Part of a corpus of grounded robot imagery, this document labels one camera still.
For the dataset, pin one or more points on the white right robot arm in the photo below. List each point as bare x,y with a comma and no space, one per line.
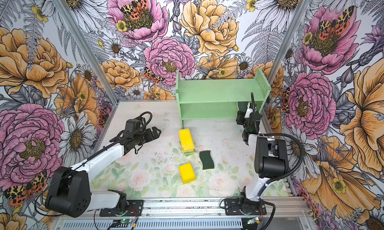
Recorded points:
271,158

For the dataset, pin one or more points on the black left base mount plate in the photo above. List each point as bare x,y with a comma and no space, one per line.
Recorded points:
130,208

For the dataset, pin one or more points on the yellow sponge lying alone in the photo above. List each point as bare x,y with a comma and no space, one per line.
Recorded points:
187,173

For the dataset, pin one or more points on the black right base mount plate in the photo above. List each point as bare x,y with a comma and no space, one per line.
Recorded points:
242,207

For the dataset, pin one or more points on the yellow sponge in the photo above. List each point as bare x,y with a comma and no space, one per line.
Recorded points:
186,141

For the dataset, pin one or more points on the green metal shelf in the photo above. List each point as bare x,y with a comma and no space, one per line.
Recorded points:
219,98

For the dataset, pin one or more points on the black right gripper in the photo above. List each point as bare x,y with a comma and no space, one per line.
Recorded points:
240,117

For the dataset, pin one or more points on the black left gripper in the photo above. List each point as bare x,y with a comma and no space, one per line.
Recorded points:
155,135

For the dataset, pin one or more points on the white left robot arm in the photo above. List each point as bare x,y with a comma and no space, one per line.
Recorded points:
70,191

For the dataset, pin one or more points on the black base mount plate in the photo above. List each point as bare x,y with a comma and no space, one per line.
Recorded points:
242,207
130,208

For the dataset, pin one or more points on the green-yellow sponge in stack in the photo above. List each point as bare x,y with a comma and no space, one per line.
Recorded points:
189,153

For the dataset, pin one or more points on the aluminium rail frame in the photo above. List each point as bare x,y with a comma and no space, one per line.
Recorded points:
290,213

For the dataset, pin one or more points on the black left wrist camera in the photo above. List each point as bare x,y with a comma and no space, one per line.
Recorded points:
131,126

